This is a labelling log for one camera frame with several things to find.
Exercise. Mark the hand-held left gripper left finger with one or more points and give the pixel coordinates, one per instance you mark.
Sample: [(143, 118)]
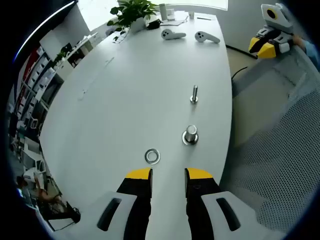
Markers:
[(135, 187)]

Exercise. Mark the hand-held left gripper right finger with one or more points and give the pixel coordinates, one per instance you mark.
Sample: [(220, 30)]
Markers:
[(200, 186)]

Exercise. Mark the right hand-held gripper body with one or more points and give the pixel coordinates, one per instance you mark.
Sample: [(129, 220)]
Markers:
[(280, 20)]

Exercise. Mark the large metal washer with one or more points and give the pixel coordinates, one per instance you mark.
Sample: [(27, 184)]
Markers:
[(185, 140), (146, 156)]

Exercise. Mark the large threaded stud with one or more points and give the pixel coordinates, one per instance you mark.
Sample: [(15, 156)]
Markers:
[(191, 132)]

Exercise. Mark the small threaded stud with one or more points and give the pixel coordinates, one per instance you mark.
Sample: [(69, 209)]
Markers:
[(195, 91)]

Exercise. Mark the small metal washer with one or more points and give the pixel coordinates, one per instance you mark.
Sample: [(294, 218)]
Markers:
[(191, 100)]

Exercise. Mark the person's right hand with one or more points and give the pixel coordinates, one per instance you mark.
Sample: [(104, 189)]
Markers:
[(298, 40)]

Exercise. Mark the white handheld controller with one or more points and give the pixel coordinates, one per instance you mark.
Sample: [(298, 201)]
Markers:
[(202, 37), (168, 34)]

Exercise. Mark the white paper sheets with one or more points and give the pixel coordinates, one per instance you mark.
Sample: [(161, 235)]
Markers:
[(177, 22)]

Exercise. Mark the small white box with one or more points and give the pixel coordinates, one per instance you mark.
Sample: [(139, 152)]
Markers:
[(170, 13)]

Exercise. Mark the grey mesh office chair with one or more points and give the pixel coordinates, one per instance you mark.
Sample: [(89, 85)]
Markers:
[(287, 150)]

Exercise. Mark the white cylinder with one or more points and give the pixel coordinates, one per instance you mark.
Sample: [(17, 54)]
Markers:
[(163, 12)]

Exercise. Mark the black device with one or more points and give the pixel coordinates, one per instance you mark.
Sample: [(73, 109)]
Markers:
[(153, 24)]

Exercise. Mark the green potted plant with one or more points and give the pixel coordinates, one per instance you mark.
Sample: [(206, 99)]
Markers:
[(132, 10)]

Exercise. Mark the white shelving unit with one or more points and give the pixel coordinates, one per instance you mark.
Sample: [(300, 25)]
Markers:
[(37, 77)]

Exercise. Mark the white counter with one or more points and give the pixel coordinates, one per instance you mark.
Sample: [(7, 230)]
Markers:
[(85, 46)]

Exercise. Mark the small green plant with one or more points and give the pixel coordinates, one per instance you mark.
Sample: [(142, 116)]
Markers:
[(60, 56)]

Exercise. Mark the black computer monitor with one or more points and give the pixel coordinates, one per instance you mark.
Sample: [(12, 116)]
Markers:
[(67, 48)]

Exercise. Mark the rows of white storage boxes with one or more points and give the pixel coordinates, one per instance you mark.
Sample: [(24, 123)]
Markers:
[(42, 62)]

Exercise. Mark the white ceiling light strip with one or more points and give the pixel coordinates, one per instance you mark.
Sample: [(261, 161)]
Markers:
[(41, 25)]

